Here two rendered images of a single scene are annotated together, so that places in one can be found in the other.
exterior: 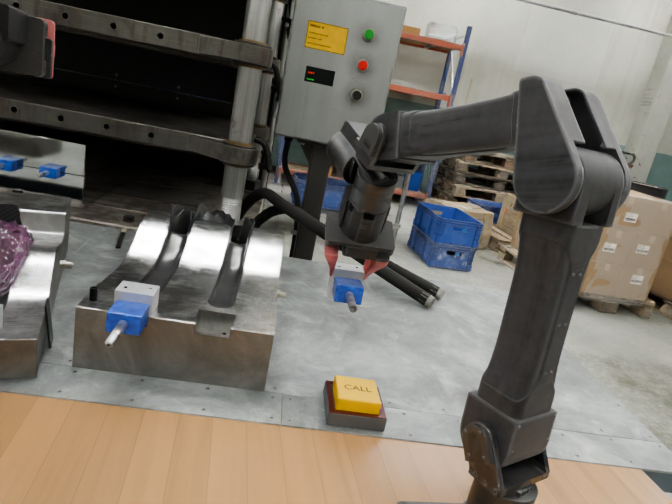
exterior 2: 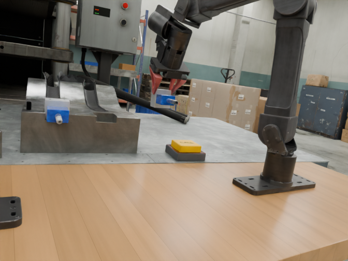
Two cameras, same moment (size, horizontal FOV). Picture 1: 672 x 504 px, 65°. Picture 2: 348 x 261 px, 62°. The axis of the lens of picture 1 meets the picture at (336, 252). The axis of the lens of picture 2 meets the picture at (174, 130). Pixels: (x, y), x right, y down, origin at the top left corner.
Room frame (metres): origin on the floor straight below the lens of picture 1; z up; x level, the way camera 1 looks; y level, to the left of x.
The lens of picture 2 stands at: (-0.04, 0.20, 1.01)
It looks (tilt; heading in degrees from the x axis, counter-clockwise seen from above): 11 degrees down; 342
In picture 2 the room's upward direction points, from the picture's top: 8 degrees clockwise
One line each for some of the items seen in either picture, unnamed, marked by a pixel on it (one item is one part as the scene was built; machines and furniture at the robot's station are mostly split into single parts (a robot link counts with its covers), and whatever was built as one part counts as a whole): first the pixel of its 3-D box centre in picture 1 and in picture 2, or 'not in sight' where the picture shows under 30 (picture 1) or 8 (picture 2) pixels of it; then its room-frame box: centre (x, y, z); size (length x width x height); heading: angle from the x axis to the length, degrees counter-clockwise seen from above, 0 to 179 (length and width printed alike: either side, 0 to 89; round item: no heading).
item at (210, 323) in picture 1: (213, 330); (104, 121); (0.66, 0.14, 0.87); 0.05 x 0.05 x 0.04; 8
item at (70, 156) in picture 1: (69, 156); not in sight; (1.60, 0.87, 0.87); 0.50 x 0.27 x 0.17; 8
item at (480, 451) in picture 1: (506, 449); (279, 138); (0.48, -0.21, 0.90); 0.09 x 0.06 x 0.06; 127
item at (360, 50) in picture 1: (303, 247); (99, 112); (1.61, 0.11, 0.74); 0.31 x 0.22 x 1.47; 98
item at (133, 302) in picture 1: (125, 320); (57, 115); (0.61, 0.25, 0.89); 0.13 x 0.05 x 0.05; 8
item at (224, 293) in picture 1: (201, 248); (72, 90); (0.87, 0.23, 0.92); 0.35 x 0.16 x 0.09; 8
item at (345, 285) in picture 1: (348, 292); (167, 100); (0.76, -0.03, 0.93); 0.13 x 0.05 x 0.05; 8
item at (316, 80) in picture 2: not in sight; (317, 80); (5.95, -5.25, 1.26); 0.42 x 0.33 x 0.29; 8
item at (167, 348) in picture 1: (205, 272); (74, 106); (0.88, 0.22, 0.87); 0.50 x 0.26 x 0.14; 8
